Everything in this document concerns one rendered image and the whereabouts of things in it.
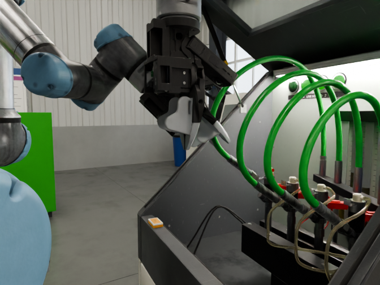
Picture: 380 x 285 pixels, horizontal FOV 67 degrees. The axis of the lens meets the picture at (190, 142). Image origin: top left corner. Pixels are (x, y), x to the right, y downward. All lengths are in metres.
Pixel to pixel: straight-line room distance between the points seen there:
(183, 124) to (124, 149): 6.94
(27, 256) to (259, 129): 1.04
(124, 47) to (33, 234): 0.52
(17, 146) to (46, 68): 0.37
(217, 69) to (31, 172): 3.47
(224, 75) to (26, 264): 0.42
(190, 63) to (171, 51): 0.04
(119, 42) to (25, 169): 3.28
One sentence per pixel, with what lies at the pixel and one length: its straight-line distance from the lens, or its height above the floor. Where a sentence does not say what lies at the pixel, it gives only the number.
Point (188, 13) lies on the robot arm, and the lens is 0.49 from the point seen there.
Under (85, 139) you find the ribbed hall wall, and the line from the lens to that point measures 7.14.
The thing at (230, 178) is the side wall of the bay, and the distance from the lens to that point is 1.10.
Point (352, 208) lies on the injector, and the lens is 0.62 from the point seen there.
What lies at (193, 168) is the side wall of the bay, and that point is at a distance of 1.01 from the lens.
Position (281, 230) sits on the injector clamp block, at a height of 0.98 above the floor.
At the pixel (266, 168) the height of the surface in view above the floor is 1.18.
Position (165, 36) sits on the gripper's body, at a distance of 0.48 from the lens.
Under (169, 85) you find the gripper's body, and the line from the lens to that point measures 0.45.
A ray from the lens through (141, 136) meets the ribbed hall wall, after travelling 7.53.
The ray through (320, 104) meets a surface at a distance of 0.89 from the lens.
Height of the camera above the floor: 1.28
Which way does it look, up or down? 6 degrees down
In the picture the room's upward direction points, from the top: straight up
